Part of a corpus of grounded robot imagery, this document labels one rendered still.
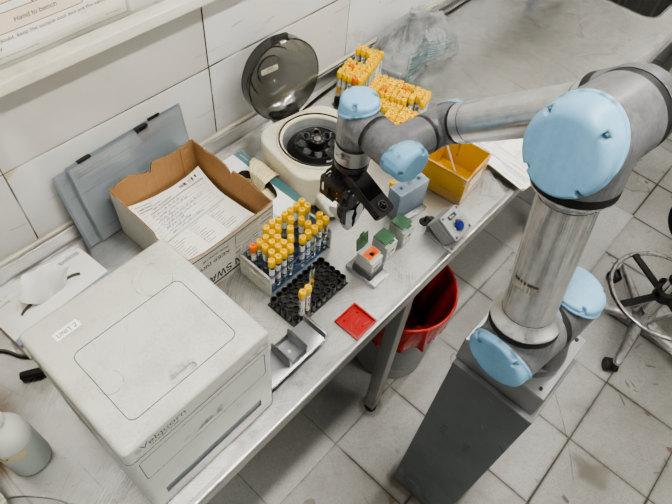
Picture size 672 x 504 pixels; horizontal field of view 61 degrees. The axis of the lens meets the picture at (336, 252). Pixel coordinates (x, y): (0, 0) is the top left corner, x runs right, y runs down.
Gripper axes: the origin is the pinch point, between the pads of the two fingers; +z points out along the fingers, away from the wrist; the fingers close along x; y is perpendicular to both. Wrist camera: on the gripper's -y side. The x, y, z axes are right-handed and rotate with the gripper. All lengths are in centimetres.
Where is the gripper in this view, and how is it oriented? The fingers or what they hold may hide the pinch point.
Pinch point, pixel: (350, 227)
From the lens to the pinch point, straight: 130.1
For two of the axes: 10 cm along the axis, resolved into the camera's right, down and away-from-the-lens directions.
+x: -6.8, 5.5, -4.8
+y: -7.3, -5.8, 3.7
